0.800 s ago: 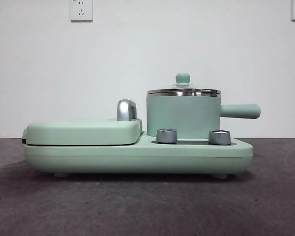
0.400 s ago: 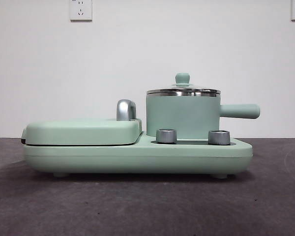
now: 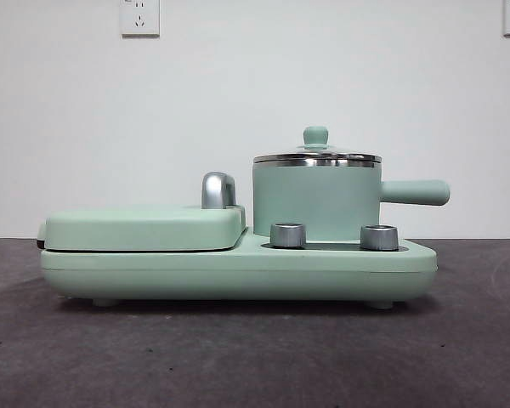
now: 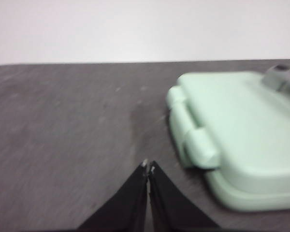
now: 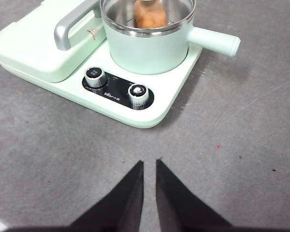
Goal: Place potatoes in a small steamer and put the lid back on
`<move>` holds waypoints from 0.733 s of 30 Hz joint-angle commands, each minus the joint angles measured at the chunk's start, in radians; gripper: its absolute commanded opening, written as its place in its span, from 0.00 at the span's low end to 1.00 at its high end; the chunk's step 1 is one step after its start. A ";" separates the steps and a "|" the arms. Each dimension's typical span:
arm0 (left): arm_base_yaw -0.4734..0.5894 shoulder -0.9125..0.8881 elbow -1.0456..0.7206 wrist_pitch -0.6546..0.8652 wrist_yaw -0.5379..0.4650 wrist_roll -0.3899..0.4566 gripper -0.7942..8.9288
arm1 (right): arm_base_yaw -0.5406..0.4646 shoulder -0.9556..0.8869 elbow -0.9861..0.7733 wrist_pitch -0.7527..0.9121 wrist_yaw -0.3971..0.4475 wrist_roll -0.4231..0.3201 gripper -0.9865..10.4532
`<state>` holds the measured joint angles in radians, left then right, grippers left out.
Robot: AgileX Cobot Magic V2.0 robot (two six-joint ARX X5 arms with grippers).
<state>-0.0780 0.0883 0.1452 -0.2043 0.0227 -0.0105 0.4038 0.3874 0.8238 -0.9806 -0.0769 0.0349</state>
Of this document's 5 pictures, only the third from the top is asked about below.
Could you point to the green hinged griddle cover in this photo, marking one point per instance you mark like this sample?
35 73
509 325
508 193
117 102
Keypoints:
140 225

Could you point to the glass lid with green knob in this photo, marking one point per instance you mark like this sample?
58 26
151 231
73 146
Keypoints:
315 136

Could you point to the green breakfast machine base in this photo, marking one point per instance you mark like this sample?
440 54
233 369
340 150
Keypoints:
238 272

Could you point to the silver control knob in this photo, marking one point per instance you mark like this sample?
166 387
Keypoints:
378 237
287 234

